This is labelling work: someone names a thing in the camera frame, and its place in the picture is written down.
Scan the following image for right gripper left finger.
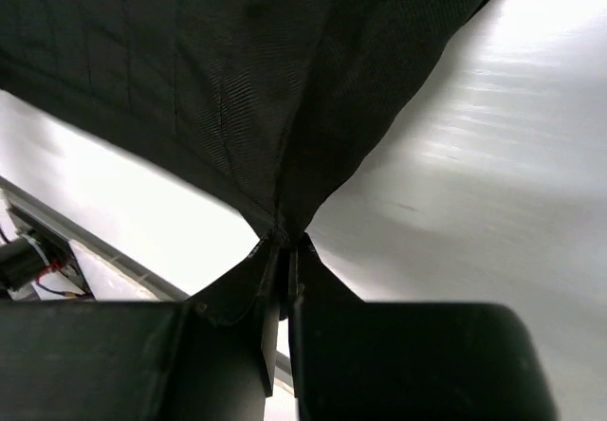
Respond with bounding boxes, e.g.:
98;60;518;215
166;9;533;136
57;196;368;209
1;239;280;420

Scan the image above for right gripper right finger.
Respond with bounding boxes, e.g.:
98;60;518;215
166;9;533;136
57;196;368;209
288;237;558;421

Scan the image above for black skirt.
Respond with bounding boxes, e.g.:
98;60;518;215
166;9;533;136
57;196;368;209
1;0;489;247

